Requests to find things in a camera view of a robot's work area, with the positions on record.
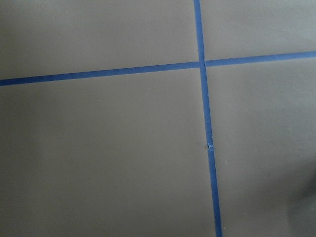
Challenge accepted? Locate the long blue tape strip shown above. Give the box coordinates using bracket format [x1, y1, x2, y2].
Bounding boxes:
[194, 0, 223, 237]

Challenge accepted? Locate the crossing blue tape strip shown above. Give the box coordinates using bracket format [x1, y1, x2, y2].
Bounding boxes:
[0, 51, 316, 86]

